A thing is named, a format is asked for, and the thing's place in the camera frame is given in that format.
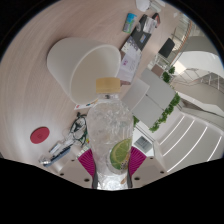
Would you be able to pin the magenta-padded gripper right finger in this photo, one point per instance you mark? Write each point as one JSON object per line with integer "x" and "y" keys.
{"x": 146, "y": 170}

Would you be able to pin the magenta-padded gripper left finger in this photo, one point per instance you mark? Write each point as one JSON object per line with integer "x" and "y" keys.
{"x": 78, "y": 170}

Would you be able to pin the clear plastic bottle lime label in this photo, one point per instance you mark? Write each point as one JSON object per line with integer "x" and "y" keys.
{"x": 106, "y": 133}

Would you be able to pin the dark blue keyboard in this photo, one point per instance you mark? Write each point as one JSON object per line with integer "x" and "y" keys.
{"x": 61, "y": 155}

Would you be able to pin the flat round red coaster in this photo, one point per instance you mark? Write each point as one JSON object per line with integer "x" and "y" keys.
{"x": 39, "y": 135}

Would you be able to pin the ceiling strip lights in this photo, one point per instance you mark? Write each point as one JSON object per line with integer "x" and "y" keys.
{"x": 190, "y": 140}

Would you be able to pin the colourful sticker sheet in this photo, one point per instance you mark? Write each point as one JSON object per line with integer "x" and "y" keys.
{"x": 85, "y": 105}

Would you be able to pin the white planter cabinet with greenery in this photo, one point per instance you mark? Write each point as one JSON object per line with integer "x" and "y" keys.
{"x": 150, "y": 96}

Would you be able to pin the white ceramic mug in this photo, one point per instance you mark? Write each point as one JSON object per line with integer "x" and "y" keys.
{"x": 70, "y": 63}

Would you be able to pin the black office chair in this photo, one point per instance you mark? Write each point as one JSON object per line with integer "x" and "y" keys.
{"x": 166, "y": 47}

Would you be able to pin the black flat device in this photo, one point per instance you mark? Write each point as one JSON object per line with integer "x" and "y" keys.
{"x": 141, "y": 31}

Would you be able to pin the white computer mouse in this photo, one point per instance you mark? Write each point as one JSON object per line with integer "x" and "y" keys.
{"x": 142, "y": 4}

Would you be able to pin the white power adapter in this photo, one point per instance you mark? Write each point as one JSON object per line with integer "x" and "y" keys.
{"x": 156, "y": 4}

